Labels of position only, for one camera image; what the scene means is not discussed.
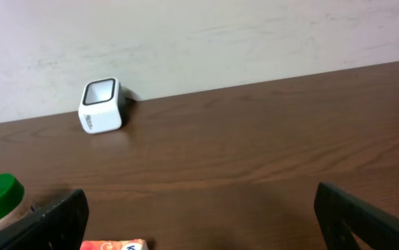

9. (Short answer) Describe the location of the orange small snack packet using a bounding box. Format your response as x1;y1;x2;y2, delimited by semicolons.
80;239;148;250

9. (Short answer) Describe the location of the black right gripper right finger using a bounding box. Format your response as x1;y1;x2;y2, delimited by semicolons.
314;183;399;250

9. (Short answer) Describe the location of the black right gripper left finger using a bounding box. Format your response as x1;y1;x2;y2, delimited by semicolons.
0;189;89;250

